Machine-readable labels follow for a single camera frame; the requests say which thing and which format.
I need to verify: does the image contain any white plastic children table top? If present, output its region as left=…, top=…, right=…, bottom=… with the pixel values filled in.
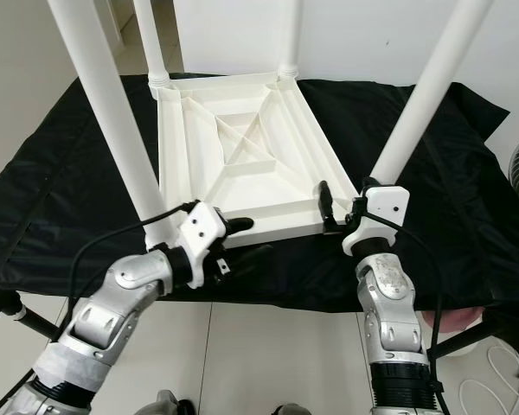
left=151, top=73, right=360, bottom=252

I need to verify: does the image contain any white plastic table leg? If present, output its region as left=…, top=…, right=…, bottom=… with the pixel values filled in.
left=134, top=0, right=174, bottom=87
left=368, top=0, right=494, bottom=187
left=277, top=0, right=304, bottom=81
left=48, top=0, right=183, bottom=249

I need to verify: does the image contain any pink plastic stool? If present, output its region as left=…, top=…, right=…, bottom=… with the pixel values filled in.
left=424, top=310, right=481, bottom=334

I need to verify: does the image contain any grey robot left foot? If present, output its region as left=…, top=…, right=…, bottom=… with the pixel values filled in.
left=154, top=392, right=181, bottom=415

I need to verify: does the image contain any black tablecloth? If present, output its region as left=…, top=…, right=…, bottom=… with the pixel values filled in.
left=0, top=73, right=519, bottom=316

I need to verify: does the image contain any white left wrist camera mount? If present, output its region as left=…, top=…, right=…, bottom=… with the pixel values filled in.
left=175, top=203, right=230, bottom=288

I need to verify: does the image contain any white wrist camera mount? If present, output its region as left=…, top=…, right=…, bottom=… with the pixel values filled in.
left=342, top=183, right=412, bottom=258
left=175, top=203, right=230, bottom=288

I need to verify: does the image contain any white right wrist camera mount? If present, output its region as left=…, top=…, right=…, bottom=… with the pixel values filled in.
left=342, top=183, right=412, bottom=258

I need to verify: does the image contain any white floor cable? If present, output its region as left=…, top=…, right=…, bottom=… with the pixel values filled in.
left=441, top=337, right=519, bottom=415

